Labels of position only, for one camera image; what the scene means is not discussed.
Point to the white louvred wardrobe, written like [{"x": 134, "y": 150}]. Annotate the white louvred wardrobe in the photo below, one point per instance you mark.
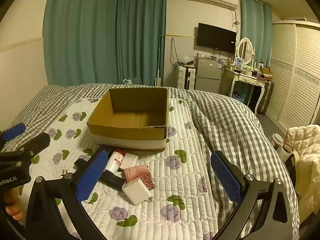
[{"x": 297, "y": 75}]

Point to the green curtain beside wardrobe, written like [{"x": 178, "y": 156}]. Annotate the green curtain beside wardrobe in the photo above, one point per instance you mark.
[{"x": 255, "y": 30}]

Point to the person's left hand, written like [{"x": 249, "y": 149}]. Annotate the person's left hand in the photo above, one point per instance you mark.
[{"x": 13, "y": 205}]

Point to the white quilted jacket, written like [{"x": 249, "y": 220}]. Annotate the white quilted jacket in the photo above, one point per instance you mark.
[{"x": 307, "y": 167}]

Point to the white rectangular box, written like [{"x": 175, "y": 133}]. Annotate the white rectangular box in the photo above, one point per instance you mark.
[{"x": 128, "y": 160}]

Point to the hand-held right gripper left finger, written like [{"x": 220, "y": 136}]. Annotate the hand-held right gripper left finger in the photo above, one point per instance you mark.
[{"x": 92, "y": 175}]

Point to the white air purifier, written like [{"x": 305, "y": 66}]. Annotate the white air purifier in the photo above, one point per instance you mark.
[{"x": 185, "y": 77}]

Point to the white floral quilted bedspread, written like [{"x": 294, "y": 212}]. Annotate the white floral quilted bedspread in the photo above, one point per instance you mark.
[{"x": 225, "y": 125}]

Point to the white charger cube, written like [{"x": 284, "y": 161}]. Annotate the white charger cube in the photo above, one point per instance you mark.
[{"x": 136, "y": 191}]

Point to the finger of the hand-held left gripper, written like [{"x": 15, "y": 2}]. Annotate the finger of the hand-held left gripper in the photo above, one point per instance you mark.
[
  {"x": 12, "y": 131},
  {"x": 37, "y": 142}
]

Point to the floral white quilt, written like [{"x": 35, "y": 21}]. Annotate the floral white quilt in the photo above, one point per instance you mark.
[{"x": 175, "y": 192}]

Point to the blue item under table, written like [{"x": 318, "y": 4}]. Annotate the blue item under table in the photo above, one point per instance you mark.
[{"x": 238, "y": 95}]

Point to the white dressing table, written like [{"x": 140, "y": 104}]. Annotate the white dressing table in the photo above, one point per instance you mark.
[{"x": 245, "y": 80}]

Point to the small photo frame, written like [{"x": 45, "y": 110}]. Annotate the small photo frame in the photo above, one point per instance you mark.
[{"x": 239, "y": 63}]

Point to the white oval mirror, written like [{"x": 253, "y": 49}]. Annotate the white oval mirror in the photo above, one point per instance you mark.
[{"x": 245, "y": 51}]

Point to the black case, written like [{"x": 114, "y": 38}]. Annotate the black case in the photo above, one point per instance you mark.
[{"x": 80, "y": 162}]

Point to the black block-shaped device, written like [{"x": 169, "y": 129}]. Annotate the black block-shaped device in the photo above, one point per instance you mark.
[{"x": 113, "y": 180}]

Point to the narrow green curtain panel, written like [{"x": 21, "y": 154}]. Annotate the narrow green curtain panel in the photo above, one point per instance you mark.
[{"x": 142, "y": 35}]

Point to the brown cardboard box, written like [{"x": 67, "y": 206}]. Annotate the brown cardboard box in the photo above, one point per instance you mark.
[{"x": 130, "y": 130}]

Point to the wide green curtain panel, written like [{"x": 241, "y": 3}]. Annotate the wide green curtain panel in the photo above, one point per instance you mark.
[{"x": 82, "y": 35}]

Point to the white spray can red cap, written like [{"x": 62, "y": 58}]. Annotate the white spray can red cap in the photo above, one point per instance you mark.
[{"x": 115, "y": 161}]

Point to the silver small fridge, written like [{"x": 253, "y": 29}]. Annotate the silver small fridge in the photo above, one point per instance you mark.
[{"x": 208, "y": 75}]

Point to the grey suitcase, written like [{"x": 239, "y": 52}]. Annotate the grey suitcase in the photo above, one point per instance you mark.
[{"x": 265, "y": 96}]

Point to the pink patterned box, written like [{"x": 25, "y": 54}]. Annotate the pink patterned box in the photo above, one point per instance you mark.
[{"x": 140, "y": 177}]

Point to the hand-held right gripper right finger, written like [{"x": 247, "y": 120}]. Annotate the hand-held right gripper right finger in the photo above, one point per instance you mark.
[{"x": 226, "y": 177}]

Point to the black wall television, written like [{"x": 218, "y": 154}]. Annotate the black wall television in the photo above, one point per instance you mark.
[{"x": 216, "y": 37}]

